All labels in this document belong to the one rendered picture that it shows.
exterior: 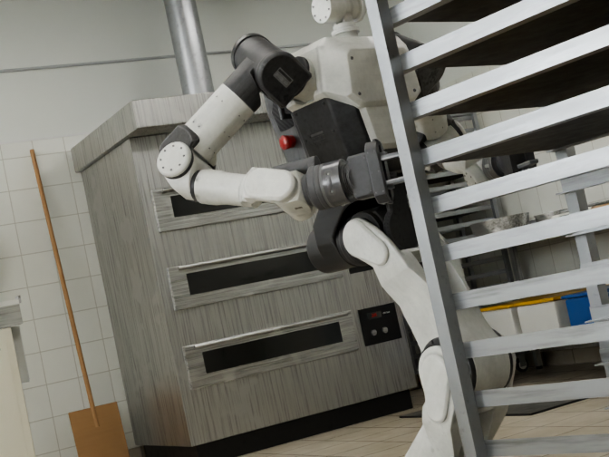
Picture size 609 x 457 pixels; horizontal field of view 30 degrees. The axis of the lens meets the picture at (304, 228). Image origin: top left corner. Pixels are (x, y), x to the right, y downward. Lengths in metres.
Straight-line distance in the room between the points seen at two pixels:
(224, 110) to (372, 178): 0.38
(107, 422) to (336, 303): 1.53
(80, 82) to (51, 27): 0.39
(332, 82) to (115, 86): 5.20
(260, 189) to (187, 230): 4.19
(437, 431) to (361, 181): 0.56
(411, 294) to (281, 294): 4.21
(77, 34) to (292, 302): 2.30
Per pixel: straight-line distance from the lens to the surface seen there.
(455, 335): 2.08
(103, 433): 6.92
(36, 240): 7.18
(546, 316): 6.86
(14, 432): 2.80
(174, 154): 2.34
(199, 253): 6.40
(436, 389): 2.33
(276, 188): 2.20
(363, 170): 2.17
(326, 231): 2.55
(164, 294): 6.30
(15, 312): 2.82
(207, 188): 2.30
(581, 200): 2.42
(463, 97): 2.03
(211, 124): 2.36
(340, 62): 2.41
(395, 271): 2.38
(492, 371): 2.35
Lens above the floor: 0.74
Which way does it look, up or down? 4 degrees up
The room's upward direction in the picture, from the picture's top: 12 degrees counter-clockwise
